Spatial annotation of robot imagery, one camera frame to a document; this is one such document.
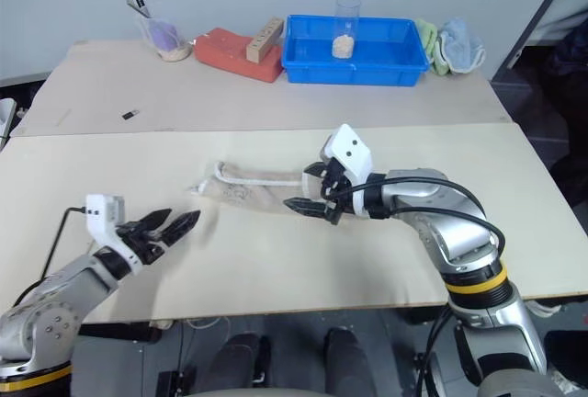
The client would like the wooden block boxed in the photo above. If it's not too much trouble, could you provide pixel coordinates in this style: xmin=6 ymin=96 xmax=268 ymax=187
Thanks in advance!
xmin=245 ymin=16 xmax=284 ymax=64

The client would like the white object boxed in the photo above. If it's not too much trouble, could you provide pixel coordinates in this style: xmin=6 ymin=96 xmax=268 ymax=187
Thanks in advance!
xmin=0 ymin=97 xmax=18 ymax=142

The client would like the blue plastic bin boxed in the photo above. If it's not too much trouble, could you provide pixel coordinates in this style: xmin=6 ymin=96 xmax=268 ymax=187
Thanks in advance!
xmin=280 ymin=14 xmax=431 ymax=86

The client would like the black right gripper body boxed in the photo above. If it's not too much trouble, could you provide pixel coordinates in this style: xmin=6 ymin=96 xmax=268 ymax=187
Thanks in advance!
xmin=319 ymin=157 xmax=356 ymax=226

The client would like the purple scoop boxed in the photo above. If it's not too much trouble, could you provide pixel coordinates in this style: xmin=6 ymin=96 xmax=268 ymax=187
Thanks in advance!
xmin=150 ymin=20 xmax=181 ymax=51

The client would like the dark metal post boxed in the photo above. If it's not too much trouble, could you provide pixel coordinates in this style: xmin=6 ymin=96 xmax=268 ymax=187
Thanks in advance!
xmin=488 ymin=0 xmax=588 ymax=84

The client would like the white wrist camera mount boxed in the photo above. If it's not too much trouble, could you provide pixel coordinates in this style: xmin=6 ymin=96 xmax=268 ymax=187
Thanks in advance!
xmin=320 ymin=123 xmax=373 ymax=220
xmin=85 ymin=193 xmax=141 ymax=274

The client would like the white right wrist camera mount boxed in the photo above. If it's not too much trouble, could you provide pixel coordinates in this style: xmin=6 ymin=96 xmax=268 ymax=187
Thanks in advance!
xmin=320 ymin=123 xmax=373 ymax=220

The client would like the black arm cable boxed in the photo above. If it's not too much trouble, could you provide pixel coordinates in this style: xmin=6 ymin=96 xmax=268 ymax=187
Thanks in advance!
xmin=321 ymin=176 xmax=507 ymax=261
xmin=12 ymin=205 xmax=89 ymax=309

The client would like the beige towel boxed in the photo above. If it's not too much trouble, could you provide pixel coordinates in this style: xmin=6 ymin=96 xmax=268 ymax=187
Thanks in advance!
xmin=185 ymin=160 xmax=333 ymax=215

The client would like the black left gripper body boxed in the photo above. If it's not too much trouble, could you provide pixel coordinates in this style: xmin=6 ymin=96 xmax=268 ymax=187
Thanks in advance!
xmin=117 ymin=221 xmax=169 ymax=267

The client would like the light blue cloth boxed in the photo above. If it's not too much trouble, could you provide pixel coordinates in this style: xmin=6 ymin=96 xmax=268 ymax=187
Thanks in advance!
xmin=435 ymin=17 xmax=487 ymax=76

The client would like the red sponge block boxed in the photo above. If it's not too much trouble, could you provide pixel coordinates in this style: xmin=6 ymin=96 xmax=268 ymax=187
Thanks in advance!
xmin=192 ymin=26 xmax=285 ymax=85

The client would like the dark rounded shape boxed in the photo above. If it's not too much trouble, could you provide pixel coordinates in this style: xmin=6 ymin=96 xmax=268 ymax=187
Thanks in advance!
xmin=207 ymin=331 xmax=273 ymax=397
xmin=322 ymin=325 xmax=379 ymax=397

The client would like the clear beaker with grains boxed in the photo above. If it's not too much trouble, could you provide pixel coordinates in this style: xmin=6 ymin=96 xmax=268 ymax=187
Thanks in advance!
xmin=136 ymin=14 xmax=195 ymax=63

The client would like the clear cylinder with grains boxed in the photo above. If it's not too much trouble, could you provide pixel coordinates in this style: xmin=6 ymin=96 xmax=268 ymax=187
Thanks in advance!
xmin=331 ymin=0 xmax=362 ymax=61

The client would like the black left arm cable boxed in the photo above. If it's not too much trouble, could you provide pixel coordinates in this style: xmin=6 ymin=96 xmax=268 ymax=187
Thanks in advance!
xmin=12 ymin=205 xmax=89 ymax=309

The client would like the green cloth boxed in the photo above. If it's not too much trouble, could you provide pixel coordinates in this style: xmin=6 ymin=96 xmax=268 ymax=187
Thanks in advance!
xmin=414 ymin=17 xmax=449 ymax=78

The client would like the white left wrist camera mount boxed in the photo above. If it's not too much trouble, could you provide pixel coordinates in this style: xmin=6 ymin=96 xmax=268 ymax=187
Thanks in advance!
xmin=85 ymin=193 xmax=141 ymax=274

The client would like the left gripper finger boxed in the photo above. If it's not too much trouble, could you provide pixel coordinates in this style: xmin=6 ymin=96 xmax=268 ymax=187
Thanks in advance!
xmin=158 ymin=210 xmax=202 ymax=248
xmin=132 ymin=207 xmax=174 ymax=239

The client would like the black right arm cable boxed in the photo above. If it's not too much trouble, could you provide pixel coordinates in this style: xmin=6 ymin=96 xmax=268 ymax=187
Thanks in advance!
xmin=321 ymin=176 xmax=507 ymax=261

